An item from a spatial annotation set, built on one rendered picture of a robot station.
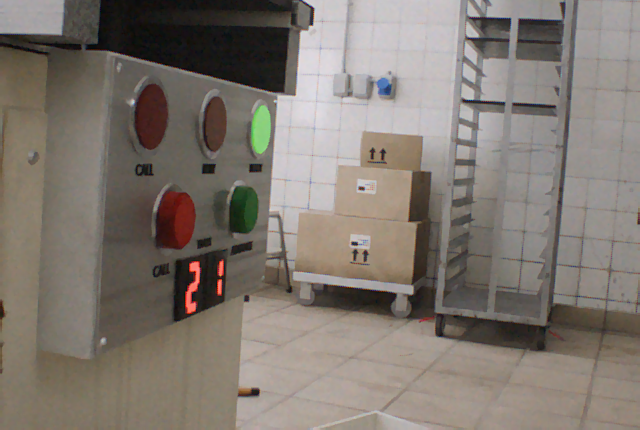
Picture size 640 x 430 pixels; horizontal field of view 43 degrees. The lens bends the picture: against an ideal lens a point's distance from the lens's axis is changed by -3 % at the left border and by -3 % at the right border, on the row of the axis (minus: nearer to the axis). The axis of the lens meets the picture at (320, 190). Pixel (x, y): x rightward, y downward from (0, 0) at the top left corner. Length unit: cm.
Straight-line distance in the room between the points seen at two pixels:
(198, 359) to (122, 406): 11
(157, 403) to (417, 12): 408
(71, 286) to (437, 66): 411
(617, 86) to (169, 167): 395
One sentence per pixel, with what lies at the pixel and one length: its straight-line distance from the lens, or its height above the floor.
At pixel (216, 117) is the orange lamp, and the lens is 48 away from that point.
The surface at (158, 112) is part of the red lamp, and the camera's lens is 41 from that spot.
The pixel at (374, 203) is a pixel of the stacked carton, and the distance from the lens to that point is 409.
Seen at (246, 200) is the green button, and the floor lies 77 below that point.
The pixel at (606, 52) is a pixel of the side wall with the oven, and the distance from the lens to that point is 434.
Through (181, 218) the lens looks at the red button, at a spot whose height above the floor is 76.
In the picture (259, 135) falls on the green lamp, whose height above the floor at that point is 81.
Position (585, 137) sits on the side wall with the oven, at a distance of 430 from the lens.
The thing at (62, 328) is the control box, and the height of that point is 71.
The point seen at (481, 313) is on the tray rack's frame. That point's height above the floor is 14.
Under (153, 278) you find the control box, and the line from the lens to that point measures 43.
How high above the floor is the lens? 80
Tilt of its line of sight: 3 degrees down
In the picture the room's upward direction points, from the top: 4 degrees clockwise
